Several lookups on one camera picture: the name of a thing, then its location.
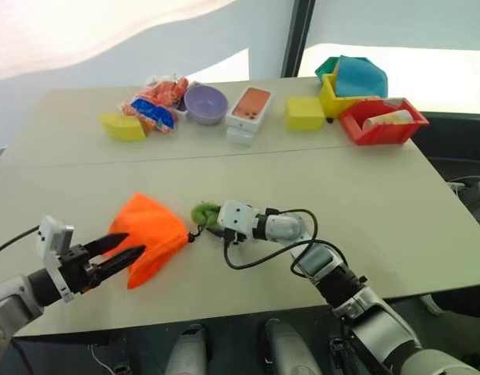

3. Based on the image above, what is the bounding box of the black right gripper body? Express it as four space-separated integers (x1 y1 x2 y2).
219 226 247 247

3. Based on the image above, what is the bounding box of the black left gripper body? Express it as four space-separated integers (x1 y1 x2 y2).
59 243 102 296

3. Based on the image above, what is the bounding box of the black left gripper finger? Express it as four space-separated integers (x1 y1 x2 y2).
83 232 130 259
88 245 148 288

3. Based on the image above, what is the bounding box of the green fuzzy item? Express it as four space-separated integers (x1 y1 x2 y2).
190 201 222 228

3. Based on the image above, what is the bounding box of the white tube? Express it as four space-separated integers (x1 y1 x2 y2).
361 109 414 132

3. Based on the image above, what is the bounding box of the small white tray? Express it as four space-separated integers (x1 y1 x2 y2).
172 98 190 119

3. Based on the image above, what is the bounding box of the purple bowl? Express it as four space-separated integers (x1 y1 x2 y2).
183 84 229 127

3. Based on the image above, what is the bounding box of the grey rounded foot shape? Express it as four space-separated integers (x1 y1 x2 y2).
260 318 323 375
163 323 210 375

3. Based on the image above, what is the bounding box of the phone box with orange picture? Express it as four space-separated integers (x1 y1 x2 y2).
225 86 275 134

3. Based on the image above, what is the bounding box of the yellow sponge block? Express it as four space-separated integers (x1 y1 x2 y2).
98 111 148 142

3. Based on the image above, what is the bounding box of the blue packet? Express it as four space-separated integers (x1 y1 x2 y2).
130 98 176 134

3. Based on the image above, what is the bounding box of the orange snack bag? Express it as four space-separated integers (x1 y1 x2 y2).
118 76 190 132

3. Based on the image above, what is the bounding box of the yellow square box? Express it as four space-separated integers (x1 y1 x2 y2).
284 96 327 132

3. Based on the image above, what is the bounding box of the yellow plastic bin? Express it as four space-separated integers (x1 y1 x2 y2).
318 73 382 119

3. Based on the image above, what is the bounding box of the red plastic bin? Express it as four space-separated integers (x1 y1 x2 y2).
338 97 431 147

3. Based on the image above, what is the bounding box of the green plastic bin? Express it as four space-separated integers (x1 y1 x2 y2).
314 55 343 85

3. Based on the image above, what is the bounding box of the dark window pillar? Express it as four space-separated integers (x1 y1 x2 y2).
279 0 317 80

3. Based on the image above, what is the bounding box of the teal folded sheet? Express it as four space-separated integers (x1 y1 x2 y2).
334 55 389 99

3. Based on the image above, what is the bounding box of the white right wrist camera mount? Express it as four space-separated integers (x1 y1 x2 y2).
217 200 261 245

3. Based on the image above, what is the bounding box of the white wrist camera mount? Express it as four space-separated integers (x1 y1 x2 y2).
217 200 261 245
37 214 75 304

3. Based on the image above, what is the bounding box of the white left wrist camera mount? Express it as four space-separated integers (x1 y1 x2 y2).
37 214 75 304

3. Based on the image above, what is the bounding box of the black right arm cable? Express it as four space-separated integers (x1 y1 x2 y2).
222 208 352 271

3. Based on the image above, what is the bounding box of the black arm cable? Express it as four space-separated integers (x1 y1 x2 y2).
0 224 42 261
222 208 352 271

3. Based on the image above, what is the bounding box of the orange drawstring pouch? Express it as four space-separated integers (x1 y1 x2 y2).
108 191 205 291

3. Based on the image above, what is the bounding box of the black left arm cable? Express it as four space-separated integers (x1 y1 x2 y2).
0 224 42 261

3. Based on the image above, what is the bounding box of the thin white wire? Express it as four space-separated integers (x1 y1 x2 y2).
90 343 112 371

